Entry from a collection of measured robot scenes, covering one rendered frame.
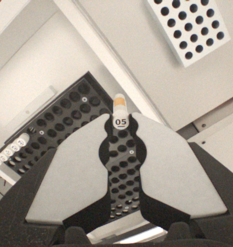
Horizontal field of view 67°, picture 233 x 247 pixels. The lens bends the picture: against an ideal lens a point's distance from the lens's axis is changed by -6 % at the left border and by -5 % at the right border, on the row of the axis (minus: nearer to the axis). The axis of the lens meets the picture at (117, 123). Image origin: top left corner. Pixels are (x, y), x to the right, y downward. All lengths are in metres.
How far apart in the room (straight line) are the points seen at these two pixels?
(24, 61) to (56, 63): 0.05
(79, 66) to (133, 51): 0.11
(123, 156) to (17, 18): 0.19
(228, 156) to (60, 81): 0.29
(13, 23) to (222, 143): 0.35
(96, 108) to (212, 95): 0.26
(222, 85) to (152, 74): 0.14
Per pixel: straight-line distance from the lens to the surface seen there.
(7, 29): 0.20
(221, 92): 0.41
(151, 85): 0.36
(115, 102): 0.16
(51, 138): 0.25
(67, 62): 0.27
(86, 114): 0.22
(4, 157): 0.29
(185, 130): 0.46
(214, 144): 0.38
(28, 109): 0.30
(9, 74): 0.31
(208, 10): 0.35
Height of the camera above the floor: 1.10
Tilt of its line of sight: 61 degrees down
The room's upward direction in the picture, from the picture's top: 180 degrees clockwise
